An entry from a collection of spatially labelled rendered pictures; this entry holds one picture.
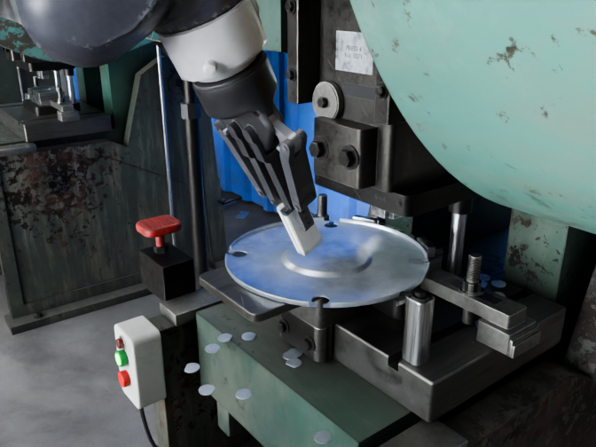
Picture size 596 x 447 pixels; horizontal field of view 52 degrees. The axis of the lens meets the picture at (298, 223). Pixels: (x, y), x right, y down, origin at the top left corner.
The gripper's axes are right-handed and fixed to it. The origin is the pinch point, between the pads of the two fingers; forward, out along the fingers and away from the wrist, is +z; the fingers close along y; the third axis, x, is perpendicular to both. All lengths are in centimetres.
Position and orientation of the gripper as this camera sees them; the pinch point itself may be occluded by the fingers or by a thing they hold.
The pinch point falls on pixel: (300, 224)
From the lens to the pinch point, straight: 68.7
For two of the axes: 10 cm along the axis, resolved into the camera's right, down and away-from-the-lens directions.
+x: 6.8, -6.2, 3.8
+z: 3.4, 7.3, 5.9
